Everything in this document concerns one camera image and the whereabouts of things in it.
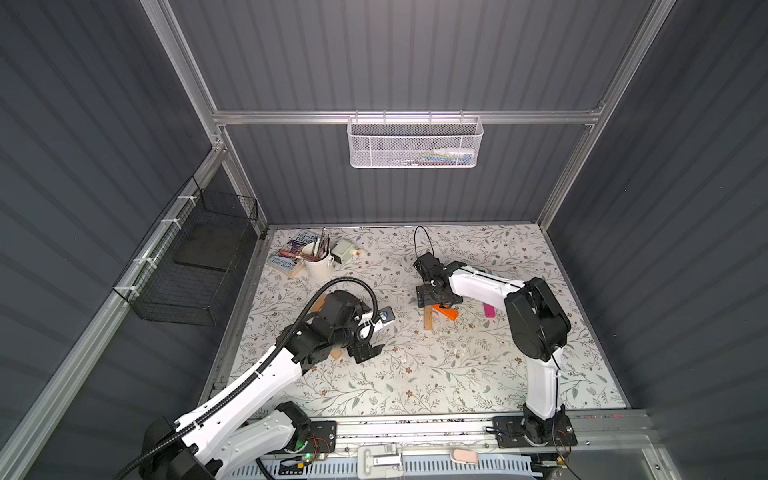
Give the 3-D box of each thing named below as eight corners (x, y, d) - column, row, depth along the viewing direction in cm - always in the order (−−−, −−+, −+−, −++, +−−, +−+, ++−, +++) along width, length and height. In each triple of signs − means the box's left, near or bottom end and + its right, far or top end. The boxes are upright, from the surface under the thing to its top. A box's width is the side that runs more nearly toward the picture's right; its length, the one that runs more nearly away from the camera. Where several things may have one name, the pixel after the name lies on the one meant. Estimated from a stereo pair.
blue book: (272, 264, 111) (269, 258, 109) (301, 233, 121) (300, 227, 119) (291, 273, 108) (289, 267, 106) (320, 240, 119) (318, 235, 116)
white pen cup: (307, 281, 106) (299, 262, 98) (311, 262, 112) (304, 243, 103) (332, 281, 106) (327, 262, 98) (335, 262, 112) (331, 243, 103)
